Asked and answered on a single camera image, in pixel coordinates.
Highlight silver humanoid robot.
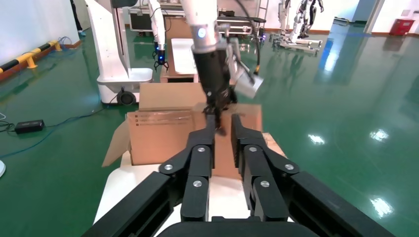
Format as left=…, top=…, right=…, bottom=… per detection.
left=293, top=0, right=325, bottom=40

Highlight blue floor cable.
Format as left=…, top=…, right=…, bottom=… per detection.
left=0, top=108, right=109, bottom=159

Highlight yellow black floor barrier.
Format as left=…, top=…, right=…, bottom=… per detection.
left=0, top=39, right=63, bottom=82

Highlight white background robot body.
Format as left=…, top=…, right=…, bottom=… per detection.
left=85, top=0, right=154, bottom=106

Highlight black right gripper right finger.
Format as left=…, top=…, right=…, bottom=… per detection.
left=230, top=114, right=397, bottom=237

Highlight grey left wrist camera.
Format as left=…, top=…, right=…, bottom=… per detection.
left=224, top=24, right=264, bottom=99

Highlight white background table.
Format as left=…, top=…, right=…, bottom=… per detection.
left=171, top=38, right=199, bottom=76

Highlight white humanoid robot legs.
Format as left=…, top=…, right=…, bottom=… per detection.
left=278, top=0, right=293, bottom=34

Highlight black power adapter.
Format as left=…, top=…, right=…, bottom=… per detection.
left=14, top=119, right=45, bottom=134

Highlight upright brown cardboard box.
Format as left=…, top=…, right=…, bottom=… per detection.
left=164, top=16, right=194, bottom=40

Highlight big open cardboard box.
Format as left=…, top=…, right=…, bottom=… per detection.
left=102, top=81, right=210, bottom=168

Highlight long black flight case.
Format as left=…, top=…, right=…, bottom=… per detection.
left=216, top=15, right=254, bottom=36

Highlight small brown cardboard box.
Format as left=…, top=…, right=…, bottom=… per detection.
left=193, top=103, right=263, bottom=181

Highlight grey humanoid robot stand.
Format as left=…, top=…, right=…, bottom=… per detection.
left=270, top=31, right=323, bottom=55

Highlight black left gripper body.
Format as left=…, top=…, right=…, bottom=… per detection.
left=192, top=49, right=238, bottom=112

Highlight red cabinet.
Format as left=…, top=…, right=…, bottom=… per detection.
left=389, top=18, right=416, bottom=36

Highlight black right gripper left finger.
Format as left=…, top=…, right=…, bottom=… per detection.
left=82, top=114, right=217, bottom=237

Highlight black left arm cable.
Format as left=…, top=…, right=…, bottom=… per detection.
left=234, top=0, right=262, bottom=76

